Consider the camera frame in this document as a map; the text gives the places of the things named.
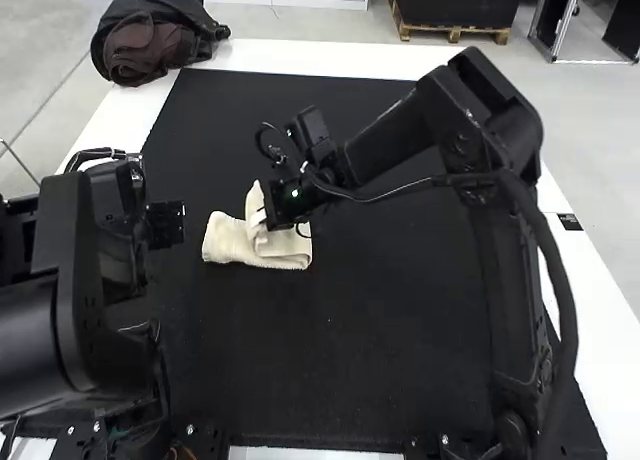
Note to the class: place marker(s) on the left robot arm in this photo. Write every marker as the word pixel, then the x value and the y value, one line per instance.
pixel 65 260

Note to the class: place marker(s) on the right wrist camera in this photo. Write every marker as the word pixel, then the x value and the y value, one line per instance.
pixel 312 127

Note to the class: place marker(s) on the pale towel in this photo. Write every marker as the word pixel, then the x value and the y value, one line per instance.
pixel 230 235

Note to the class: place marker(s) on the wooden pallet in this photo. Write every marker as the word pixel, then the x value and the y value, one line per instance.
pixel 450 32

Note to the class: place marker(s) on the black crate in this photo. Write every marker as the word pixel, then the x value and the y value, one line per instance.
pixel 455 0

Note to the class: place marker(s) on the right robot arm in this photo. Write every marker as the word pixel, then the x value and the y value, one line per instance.
pixel 450 110

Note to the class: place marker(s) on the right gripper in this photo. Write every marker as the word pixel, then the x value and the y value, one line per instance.
pixel 292 200

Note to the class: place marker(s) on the black mat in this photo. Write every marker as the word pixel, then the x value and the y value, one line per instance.
pixel 350 330

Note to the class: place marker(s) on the dark crumpled jacket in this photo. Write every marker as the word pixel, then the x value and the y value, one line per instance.
pixel 150 35

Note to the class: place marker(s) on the black panel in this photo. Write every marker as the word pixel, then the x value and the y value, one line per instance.
pixel 622 20

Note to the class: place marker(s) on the metal frame trolley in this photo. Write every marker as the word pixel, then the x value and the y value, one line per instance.
pixel 555 20

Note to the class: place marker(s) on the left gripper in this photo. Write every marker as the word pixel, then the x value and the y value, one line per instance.
pixel 165 225

